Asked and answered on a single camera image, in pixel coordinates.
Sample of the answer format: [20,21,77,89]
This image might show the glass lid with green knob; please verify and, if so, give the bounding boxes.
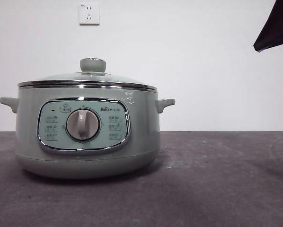
[17,57,158,92]

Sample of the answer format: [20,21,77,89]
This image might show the sage green electric pot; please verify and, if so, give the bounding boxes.
[0,83,176,177]

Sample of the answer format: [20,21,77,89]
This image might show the white wall socket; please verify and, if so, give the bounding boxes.
[79,3,100,26]

